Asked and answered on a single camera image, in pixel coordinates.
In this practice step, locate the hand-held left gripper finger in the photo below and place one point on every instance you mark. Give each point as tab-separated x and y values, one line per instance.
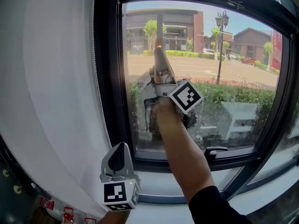
116	157

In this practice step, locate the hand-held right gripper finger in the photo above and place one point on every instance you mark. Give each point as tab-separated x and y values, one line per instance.
161	59

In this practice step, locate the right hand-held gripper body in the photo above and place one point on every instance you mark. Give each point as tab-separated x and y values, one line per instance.
184	97

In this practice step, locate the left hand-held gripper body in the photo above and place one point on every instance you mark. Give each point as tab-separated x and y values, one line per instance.
115	192

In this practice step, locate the clear window glass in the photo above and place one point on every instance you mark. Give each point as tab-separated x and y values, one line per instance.
233	66

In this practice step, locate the person's left forearm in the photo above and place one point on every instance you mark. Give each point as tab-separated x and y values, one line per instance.
116	217

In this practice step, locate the person's right forearm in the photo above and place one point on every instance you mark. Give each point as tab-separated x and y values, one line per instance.
182	153

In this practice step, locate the green tree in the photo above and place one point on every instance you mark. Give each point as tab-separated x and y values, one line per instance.
151	30

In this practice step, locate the large brown building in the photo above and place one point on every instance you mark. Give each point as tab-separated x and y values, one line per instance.
180	31

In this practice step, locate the red paper cutout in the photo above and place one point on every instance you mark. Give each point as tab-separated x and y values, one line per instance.
68	215
46	204
90	220

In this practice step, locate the green hedge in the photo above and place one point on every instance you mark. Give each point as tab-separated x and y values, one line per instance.
233	94

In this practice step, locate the black street lamp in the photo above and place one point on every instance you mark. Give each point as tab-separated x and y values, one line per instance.
219	55

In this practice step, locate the red car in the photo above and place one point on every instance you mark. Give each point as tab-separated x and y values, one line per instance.
248	60

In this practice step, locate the small brown building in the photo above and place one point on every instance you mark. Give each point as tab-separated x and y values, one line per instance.
252	41

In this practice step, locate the yellow round knob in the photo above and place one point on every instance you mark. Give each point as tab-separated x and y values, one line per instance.
5	172
17	189

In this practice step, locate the white roller blind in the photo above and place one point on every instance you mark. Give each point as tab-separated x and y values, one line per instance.
58	78

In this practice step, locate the red banner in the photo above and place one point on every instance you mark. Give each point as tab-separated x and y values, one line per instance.
276	50

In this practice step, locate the black window frame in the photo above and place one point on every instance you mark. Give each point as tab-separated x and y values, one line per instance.
112	55

